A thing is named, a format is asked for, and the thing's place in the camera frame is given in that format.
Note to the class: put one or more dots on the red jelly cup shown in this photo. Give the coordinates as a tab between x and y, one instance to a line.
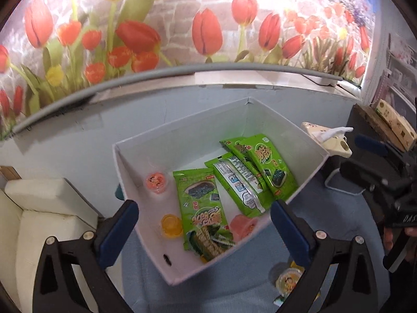
156	182

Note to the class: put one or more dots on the cream tissue box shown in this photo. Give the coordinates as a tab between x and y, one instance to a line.
333	140

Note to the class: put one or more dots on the pink jelly cup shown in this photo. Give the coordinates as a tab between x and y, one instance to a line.
241	227

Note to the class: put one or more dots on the green pea snack bag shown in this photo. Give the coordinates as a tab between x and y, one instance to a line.
210	241

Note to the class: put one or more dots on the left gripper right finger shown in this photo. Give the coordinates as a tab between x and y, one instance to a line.
353	288

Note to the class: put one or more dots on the seaweed pack white back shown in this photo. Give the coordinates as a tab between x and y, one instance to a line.
247	188

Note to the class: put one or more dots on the yellow jelly cup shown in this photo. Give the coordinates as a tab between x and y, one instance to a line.
171	226

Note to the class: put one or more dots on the yellow green tissue pack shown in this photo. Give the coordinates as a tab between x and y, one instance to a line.
398	124

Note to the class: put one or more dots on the seaweed pack in box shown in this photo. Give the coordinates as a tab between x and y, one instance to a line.
269	162
237	148

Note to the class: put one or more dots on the clear jelly cup cartoon lid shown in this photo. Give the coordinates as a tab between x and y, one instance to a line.
288	280

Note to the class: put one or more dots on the white rimmed small bin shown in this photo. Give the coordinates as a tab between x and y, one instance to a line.
336	182

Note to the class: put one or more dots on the green seaweed snack pack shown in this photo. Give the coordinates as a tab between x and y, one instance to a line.
199	200

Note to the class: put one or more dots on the dark wooden side shelf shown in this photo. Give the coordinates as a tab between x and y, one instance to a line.
367	122

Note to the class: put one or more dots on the tulip flower wall poster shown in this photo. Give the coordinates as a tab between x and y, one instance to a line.
52	49

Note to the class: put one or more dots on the person right hand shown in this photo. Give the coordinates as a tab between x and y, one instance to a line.
388	241

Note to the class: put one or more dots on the blue grey tablecloth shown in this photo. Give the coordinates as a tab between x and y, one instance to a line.
243	281

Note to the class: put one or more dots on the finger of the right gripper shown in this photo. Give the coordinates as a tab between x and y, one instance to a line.
383	149
372	179

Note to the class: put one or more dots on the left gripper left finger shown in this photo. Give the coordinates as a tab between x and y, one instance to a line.
56	288

